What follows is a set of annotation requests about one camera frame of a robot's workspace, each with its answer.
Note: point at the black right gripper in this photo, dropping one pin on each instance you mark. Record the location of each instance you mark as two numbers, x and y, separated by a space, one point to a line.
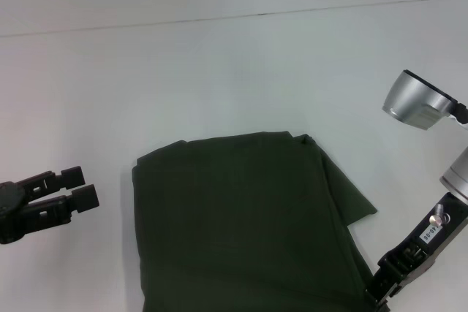
424 242

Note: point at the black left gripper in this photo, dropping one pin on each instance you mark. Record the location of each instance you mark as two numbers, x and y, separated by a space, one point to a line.
12 209

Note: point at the dark green FREE T-shirt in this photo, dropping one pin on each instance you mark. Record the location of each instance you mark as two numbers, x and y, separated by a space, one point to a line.
237 224

